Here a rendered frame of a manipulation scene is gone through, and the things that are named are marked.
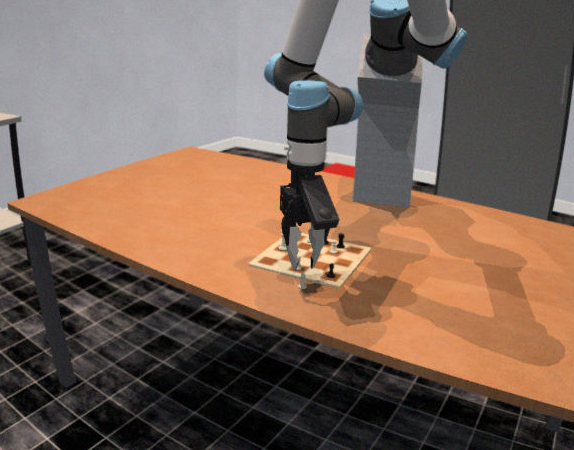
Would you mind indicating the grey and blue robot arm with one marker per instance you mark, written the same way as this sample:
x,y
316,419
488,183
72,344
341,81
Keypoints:
x,y
434,36

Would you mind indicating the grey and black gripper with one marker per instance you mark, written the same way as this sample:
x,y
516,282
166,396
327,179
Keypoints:
x,y
294,210

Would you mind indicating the chessboard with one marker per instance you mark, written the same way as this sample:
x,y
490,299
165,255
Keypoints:
x,y
346,260

